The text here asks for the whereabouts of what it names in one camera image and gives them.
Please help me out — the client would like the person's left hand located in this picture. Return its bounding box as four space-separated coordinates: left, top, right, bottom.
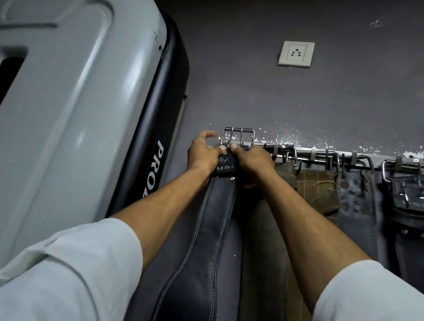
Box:
183 127 230 181

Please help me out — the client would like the person's right hand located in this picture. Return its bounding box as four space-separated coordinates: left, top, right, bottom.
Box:
223 141 283 194

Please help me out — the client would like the brown suede belt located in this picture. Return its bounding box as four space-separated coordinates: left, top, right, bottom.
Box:
274 147 351 321

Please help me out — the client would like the olive green suede belt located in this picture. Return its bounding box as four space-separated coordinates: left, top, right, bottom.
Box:
227 142 318 321

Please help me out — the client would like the black belt with red logo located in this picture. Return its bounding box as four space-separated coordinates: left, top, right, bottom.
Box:
325 152 404 269

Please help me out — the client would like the metal wall hooks rail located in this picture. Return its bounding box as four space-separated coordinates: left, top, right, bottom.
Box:
250 133 424 181

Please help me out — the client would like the person's right forearm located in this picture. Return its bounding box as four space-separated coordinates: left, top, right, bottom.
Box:
241 173 384 321

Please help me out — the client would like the person's left forearm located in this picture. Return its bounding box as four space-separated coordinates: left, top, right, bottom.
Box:
103 154 214 280

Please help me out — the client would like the black grey folded treadmill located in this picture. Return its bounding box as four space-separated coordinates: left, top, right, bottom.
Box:
0 0 203 321

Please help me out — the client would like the white wall socket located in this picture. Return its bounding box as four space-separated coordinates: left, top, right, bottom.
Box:
277 37 316 72

